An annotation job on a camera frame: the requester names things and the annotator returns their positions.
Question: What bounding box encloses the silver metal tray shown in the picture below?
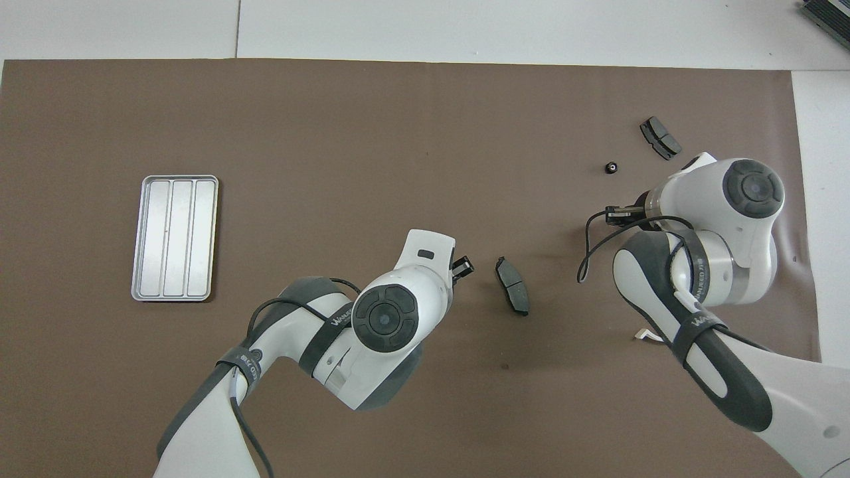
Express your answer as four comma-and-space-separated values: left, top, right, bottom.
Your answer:
131, 175, 219, 303

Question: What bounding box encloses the long dark grey brake pad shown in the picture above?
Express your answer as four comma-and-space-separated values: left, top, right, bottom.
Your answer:
495, 256, 531, 317

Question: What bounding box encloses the short dark grey brake pad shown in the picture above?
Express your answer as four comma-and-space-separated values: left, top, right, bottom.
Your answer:
639, 116, 683, 161

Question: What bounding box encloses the brown paper mat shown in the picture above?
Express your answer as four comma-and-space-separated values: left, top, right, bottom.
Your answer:
0, 58, 836, 478

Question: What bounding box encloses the dark ribbed device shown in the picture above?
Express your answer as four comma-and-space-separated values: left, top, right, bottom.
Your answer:
799, 0, 850, 50

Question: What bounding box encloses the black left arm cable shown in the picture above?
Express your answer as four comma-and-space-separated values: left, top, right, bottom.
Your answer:
229, 276, 364, 478

